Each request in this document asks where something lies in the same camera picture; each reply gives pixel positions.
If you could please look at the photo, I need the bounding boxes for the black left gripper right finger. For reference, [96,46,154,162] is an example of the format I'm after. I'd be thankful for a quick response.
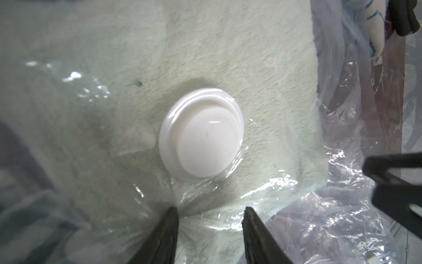
[242,207,293,264]

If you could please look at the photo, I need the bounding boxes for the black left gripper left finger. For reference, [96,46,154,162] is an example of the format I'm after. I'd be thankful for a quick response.
[127,207,179,264]

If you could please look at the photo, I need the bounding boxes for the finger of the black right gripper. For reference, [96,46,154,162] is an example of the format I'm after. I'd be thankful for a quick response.
[362,152,422,238]

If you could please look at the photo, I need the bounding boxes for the green white striped towel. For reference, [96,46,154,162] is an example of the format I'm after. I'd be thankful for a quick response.
[1,189,84,264]

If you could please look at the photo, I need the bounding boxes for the clear plastic vacuum bag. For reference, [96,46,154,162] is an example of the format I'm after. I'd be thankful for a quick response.
[1,1,402,264]

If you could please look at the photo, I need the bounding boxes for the cream towel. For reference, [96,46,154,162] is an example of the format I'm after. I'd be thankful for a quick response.
[1,1,327,264]

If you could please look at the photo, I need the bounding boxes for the blue white striped towel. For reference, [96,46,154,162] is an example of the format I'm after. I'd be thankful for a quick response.
[342,0,389,61]

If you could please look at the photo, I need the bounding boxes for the white vacuum bag valve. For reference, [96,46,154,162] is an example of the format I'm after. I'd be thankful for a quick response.
[158,88,245,181]

